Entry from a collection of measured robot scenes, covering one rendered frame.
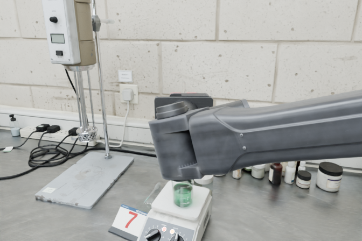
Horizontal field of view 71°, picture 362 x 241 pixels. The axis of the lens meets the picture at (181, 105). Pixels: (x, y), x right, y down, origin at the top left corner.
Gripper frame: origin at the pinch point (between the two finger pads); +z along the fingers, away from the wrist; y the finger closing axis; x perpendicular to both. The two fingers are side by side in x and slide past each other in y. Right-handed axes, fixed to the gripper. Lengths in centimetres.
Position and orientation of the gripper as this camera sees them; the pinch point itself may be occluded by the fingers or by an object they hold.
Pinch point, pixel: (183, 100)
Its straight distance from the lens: 53.5
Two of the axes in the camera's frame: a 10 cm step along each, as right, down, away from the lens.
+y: -10.0, 0.0, 0.2
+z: 0.2, -2.9, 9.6
